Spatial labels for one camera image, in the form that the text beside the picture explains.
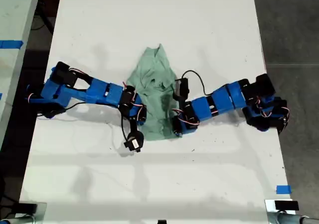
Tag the square blue tape piece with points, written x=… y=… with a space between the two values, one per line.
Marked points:
x=283 y=189

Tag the small black edge block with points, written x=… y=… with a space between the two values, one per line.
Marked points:
x=162 y=221

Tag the long blue tape strip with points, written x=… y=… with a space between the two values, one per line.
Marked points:
x=11 y=44

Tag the black box on clamp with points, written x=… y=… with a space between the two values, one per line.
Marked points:
x=286 y=205
x=28 y=208

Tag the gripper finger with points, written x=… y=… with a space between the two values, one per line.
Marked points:
x=177 y=125
x=142 y=115

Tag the black camera box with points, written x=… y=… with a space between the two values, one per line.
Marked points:
x=184 y=87
x=134 y=140

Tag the pale green T-shirt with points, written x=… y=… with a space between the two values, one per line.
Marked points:
x=154 y=104

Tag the white side table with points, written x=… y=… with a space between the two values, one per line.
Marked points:
x=15 y=22

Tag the short black camera stalk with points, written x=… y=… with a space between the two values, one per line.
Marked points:
x=182 y=100
x=133 y=125

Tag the metal table clamp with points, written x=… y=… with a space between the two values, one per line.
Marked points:
x=40 y=215
x=270 y=215

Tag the blue and black arm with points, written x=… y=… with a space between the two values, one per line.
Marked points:
x=99 y=92
x=221 y=100

